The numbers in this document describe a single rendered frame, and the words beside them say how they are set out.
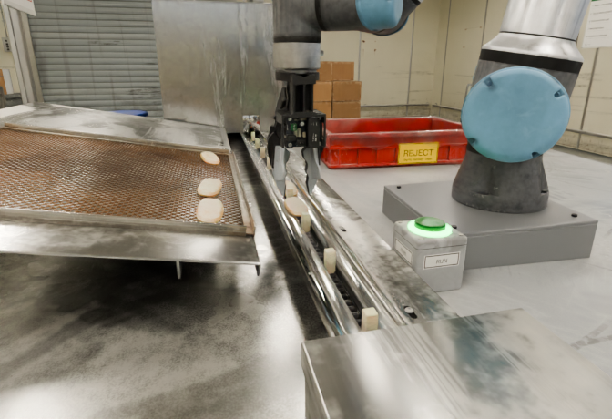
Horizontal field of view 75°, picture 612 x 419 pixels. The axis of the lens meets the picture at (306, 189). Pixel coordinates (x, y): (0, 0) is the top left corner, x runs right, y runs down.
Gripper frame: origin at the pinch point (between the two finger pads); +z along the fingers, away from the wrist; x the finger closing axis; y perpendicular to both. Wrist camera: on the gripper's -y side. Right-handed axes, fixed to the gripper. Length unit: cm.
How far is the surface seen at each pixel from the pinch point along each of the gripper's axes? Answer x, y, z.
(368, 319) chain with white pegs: -0.4, 36.9, 2.3
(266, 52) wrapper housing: 6, -80, -25
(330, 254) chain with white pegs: -0.2, 22.9, 2.3
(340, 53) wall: 235, -710, -37
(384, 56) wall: 328, -710, -30
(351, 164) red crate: 23.5, -35.5, 5.9
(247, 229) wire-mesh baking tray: -10.3, 17.9, -0.2
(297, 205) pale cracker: -0.1, 1.8, 3.0
